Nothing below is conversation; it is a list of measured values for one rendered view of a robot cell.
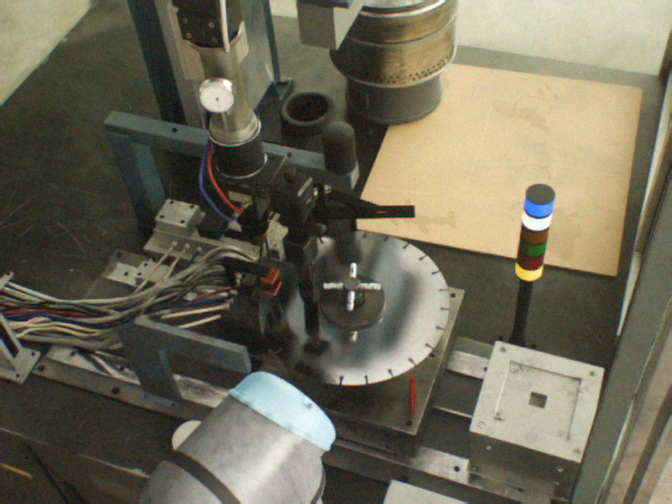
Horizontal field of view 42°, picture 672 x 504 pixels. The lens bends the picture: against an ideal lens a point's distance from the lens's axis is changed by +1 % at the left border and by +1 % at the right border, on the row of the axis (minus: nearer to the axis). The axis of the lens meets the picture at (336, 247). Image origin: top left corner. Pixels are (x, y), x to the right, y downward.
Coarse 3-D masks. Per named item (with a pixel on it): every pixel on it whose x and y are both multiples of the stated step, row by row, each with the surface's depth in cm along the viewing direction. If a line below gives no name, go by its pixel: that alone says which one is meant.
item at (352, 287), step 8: (352, 264) 148; (352, 272) 147; (344, 280) 146; (352, 280) 145; (344, 288) 145; (352, 288) 144; (360, 288) 145; (368, 288) 145; (376, 288) 145; (352, 296) 144; (352, 304) 143
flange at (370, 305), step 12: (348, 276) 152; (360, 276) 151; (336, 288) 150; (324, 300) 149; (336, 300) 148; (360, 300) 146; (372, 300) 148; (384, 300) 148; (324, 312) 147; (336, 312) 147; (348, 312) 146; (360, 312) 146; (372, 312) 146; (336, 324) 146; (348, 324) 145; (360, 324) 145
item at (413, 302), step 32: (320, 256) 156; (352, 256) 156; (384, 256) 155; (416, 256) 155; (288, 288) 152; (320, 288) 152; (384, 288) 151; (416, 288) 150; (288, 320) 147; (320, 320) 147; (384, 320) 146; (416, 320) 146; (288, 352) 143; (320, 352) 143; (352, 352) 142; (384, 352) 142; (416, 352) 141; (352, 384) 138
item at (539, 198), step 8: (536, 184) 135; (544, 184) 135; (528, 192) 134; (536, 192) 134; (544, 192) 134; (552, 192) 134; (528, 200) 134; (536, 200) 133; (544, 200) 133; (552, 200) 133; (528, 208) 135; (536, 208) 134; (544, 208) 133; (552, 208) 135; (536, 216) 135; (544, 216) 135
